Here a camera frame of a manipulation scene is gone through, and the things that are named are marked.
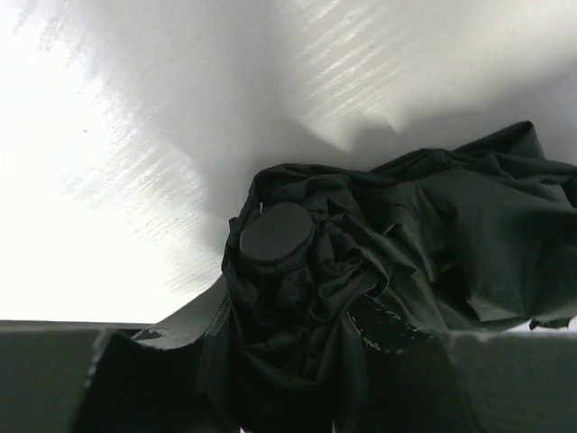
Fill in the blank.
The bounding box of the black folding umbrella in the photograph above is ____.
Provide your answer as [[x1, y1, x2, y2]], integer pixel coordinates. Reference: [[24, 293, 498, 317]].
[[205, 122, 576, 432]]

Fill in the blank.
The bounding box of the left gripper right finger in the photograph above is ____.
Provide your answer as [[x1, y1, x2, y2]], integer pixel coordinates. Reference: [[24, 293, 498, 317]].
[[342, 298, 576, 432]]

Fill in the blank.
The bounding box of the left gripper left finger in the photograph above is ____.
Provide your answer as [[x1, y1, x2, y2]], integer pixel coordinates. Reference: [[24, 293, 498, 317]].
[[1, 278, 234, 432]]

